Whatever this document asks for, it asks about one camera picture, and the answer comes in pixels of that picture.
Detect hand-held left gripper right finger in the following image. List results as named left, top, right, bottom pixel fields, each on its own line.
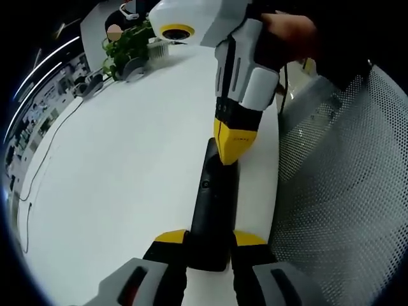
left=229, top=229, right=323, bottom=306

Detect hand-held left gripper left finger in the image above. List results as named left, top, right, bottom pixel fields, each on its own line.
left=98, top=228, right=190, bottom=306

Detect black remote control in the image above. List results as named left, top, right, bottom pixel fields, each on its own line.
left=187, top=137, right=239, bottom=272

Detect person's right hand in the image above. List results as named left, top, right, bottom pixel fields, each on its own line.
left=261, top=11, right=319, bottom=62

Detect white ribbed pot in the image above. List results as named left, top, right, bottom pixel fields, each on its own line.
left=146, top=40, right=170, bottom=61

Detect white neck device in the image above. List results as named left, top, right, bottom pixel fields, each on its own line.
left=119, top=2, right=142, bottom=20

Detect green potted plant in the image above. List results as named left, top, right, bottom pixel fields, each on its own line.
left=101, top=19, right=154, bottom=80

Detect grey curved holder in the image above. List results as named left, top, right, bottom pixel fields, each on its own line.
left=122, top=57, right=147, bottom=83

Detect grey mesh chair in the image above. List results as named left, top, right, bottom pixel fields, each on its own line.
left=273, top=63, right=408, bottom=306

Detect dark headphones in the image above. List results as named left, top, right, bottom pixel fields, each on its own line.
left=73, top=73, right=105, bottom=99

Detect long ceiling light strip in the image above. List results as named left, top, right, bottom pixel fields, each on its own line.
left=15, top=36, right=81, bottom=97
left=2, top=60, right=64, bottom=145

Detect background display shelf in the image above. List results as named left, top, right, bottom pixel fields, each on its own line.
left=6, top=54, right=91, bottom=198

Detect black cable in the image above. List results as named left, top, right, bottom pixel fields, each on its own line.
left=278, top=62, right=288, bottom=115

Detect thin grey table cable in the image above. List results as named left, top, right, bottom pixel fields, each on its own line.
left=18, top=97, right=84, bottom=254

